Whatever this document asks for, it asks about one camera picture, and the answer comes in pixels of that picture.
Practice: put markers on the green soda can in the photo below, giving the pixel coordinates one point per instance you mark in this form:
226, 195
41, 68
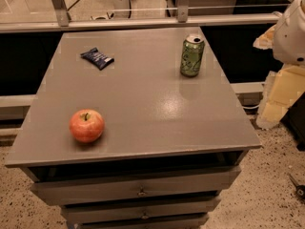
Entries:
192, 52

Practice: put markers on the middle grey drawer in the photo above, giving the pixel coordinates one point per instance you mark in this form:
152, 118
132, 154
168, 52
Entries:
148, 209

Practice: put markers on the dark blue snack packet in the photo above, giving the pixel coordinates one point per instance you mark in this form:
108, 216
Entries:
97, 58

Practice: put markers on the metal railing frame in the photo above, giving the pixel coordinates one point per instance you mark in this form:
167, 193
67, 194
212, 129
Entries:
88, 15

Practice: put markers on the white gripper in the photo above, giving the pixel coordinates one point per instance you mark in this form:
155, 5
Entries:
292, 39

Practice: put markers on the bottom grey drawer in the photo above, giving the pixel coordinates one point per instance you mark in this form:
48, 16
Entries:
192, 221

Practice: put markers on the top grey drawer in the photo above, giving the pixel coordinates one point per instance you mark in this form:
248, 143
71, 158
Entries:
139, 186

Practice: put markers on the grey drawer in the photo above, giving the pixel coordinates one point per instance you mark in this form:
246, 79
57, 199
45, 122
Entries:
139, 186
192, 221
148, 209

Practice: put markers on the red apple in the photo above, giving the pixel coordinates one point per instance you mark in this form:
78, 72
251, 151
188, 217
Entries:
87, 125

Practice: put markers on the grey drawer cabinet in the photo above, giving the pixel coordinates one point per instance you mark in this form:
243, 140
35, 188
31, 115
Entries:
156, 119

